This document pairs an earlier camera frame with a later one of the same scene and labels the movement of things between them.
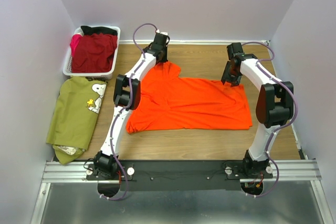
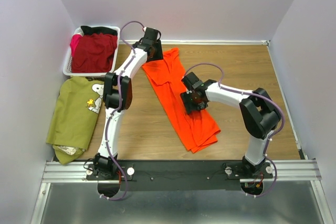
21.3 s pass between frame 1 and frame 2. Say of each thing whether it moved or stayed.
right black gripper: moved
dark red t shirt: stayed
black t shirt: stayed
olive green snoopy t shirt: stayed
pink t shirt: stayed
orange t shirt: moved
